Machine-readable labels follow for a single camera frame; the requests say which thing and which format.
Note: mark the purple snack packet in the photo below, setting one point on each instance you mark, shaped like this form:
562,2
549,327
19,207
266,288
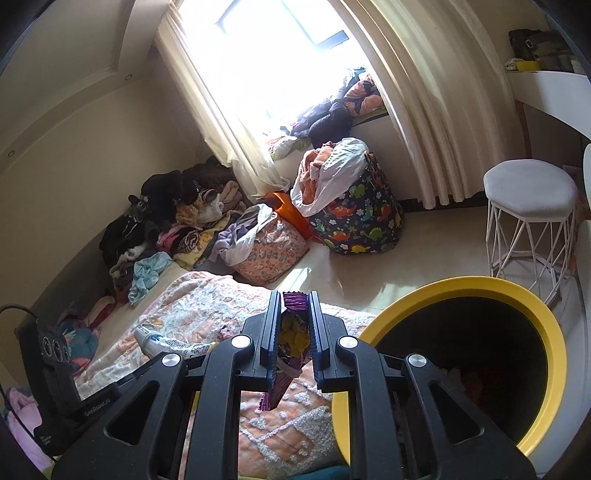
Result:
293,341

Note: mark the heap of clothes on windowsill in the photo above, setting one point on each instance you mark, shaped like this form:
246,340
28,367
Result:
332,120

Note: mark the white vanity desk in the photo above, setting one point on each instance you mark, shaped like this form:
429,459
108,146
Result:
545,92

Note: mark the yellow rim trash bin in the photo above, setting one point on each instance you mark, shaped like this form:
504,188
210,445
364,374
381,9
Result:
461,285

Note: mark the pink floral fabric bag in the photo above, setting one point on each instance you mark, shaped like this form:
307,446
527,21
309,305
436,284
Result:
272,254

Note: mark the pink patterned quilt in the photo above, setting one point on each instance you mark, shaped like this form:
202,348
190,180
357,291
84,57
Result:
207,304

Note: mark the teal cloth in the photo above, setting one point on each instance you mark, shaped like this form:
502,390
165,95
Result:
332,474

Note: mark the light blue cloth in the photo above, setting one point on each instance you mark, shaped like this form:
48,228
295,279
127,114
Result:
147,272

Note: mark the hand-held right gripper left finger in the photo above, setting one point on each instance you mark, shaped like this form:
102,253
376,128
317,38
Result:
270,350

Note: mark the dinosaur print laundry bag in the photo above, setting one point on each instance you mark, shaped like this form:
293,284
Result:
364,217

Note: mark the thick cream curtain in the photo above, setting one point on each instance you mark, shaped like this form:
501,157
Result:
438,115

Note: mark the orange bag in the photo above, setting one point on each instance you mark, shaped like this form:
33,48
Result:
291,212

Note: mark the window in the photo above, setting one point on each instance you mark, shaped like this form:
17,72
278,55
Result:
277,55

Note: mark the pale pink cloth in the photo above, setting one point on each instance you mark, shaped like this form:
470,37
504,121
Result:
23,424

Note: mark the white lilac garment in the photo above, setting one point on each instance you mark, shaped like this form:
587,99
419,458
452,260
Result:
240,230

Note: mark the sheer cream curtain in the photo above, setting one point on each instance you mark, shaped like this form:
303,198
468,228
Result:
221,129

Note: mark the blue pink printed cloth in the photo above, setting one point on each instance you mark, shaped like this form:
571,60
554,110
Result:
83,341

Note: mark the orange towel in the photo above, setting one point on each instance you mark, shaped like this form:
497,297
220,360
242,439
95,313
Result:
314,166

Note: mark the white curved cabinet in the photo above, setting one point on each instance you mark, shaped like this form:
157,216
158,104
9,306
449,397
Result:
582,258

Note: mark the pile of dark clothes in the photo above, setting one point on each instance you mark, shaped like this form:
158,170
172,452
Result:
161,194

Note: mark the white printed tube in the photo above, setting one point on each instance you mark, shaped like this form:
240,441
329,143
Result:
159,344

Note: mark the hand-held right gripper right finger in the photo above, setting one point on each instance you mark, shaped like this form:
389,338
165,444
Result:
316,350

